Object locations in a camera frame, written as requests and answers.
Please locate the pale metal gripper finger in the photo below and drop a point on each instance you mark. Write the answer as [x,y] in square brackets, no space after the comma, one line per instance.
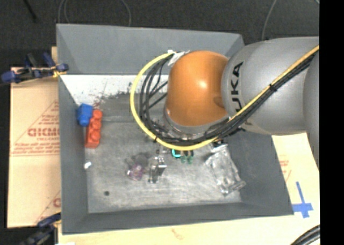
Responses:
[161,166]
[152,175]

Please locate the clear purple plastic thing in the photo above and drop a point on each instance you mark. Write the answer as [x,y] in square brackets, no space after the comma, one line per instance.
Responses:
[135,171]

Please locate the clear plastic bottle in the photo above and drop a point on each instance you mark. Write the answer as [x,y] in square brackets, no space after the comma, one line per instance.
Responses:
[224,171]

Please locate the small white scrap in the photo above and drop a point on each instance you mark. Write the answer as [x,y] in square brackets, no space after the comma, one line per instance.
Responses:
[87,165]

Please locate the red toy brick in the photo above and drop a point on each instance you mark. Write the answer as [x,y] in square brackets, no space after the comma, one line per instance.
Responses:
[94,131]

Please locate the blue toy brick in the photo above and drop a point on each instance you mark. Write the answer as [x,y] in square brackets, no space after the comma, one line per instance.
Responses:
[84,113]

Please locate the grey metal bin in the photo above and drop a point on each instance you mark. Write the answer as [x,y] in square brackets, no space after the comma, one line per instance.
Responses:
[113,50]

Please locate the brown cardboard board red print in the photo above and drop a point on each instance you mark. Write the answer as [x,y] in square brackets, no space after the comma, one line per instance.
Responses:
[32,174]

